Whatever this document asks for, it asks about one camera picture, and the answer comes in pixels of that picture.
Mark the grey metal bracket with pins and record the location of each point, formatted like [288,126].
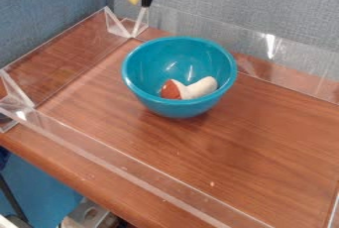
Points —
[89,215]

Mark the white red toy mushroom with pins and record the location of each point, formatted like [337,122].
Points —
[176,90]

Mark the clear acrylic barrier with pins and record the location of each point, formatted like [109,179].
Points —
[252,165]

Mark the blue bowl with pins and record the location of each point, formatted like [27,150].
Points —
[185,59]

